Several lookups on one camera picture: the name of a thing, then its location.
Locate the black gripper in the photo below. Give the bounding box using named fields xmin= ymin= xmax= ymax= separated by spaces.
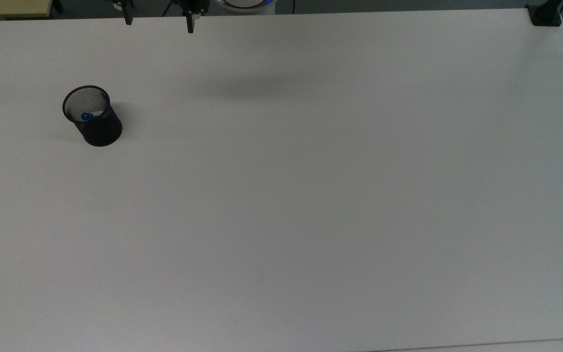
xmin=110 ymin=0 xmax=210 ymax=34

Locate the black mesh pen cup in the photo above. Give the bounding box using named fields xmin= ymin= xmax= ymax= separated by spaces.
xmin=62 ymin=85 xmax=123 ymax=147

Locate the beige wooden board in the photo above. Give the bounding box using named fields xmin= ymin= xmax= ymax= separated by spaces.
xmin=0 ymin=0 xmax=53 ymax=20

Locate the black camera pole with clamp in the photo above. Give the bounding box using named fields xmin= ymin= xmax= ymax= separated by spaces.
xmin=526 ymin=0 xmax=563 ymax=27

